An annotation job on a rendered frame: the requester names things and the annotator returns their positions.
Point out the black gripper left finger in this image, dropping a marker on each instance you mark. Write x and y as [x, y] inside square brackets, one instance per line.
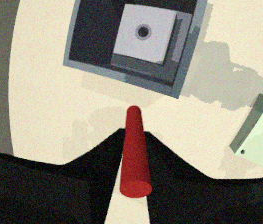
[81, 188]

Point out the red peg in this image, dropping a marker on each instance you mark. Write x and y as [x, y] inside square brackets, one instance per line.
[135, 179]

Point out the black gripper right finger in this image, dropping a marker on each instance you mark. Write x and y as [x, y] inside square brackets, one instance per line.
[183, 195]

